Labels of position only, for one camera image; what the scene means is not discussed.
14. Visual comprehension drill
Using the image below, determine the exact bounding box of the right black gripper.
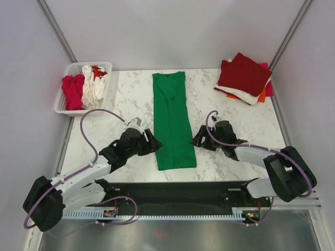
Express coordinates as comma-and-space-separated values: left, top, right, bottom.
189, 125, 225, 152

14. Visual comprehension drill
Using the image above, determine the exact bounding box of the folded white t-shirt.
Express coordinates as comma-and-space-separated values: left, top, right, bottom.
214, 59, 271, 106

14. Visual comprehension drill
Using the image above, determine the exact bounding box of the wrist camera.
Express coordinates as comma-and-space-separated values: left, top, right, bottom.
211, 115, 222, 124
127, 117, 142, 131

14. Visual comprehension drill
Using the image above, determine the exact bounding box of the folded pink t-shirt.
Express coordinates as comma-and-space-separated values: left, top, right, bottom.
260, 63, 274, 98

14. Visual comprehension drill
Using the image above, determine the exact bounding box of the left aluminium corner post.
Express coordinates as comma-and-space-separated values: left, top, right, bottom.
36, 0, 77, 63

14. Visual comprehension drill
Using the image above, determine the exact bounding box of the green t-shirt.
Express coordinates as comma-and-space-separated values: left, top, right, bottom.
152, 72, 197, 170

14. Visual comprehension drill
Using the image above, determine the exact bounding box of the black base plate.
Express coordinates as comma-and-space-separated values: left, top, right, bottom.
102, 181, 271, 217

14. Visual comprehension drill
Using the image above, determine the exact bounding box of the aluminium corner post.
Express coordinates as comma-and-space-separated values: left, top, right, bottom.
269, 0, 314, 71
36, 0, 77, 63

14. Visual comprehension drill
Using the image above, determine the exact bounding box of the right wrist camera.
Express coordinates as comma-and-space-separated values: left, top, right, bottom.
211, 115, 222, 124

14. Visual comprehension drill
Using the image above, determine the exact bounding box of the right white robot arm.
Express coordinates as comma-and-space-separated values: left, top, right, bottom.
190, 120, 317, 206

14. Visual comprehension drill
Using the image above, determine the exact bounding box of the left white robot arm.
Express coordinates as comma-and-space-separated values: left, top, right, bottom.
23, 128, 162, 232

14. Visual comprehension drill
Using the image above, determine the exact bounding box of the folded orange t-shirt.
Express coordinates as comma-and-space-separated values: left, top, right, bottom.
224, 87, 264, 105

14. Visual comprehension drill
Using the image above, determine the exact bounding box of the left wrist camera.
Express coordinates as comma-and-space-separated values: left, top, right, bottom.
127, 117, 142, 131

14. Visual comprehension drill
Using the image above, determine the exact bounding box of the crumpled red t-shirt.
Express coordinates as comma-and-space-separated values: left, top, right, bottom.
91, 65, 107, 79

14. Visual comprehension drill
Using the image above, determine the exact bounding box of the white plastic laundry basket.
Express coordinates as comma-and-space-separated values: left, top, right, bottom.
54, 61, 112, 117

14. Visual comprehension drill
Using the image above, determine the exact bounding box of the crumpled white t-shirt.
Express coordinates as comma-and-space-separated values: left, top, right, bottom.
82, 65, 108, 109

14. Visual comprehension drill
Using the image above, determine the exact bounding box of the right aluminium corner post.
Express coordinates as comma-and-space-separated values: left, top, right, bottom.
269, 0, 314, 71

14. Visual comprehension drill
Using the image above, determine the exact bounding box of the white slotted cable duct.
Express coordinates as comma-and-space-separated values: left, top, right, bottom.
62, 208, 256, 221

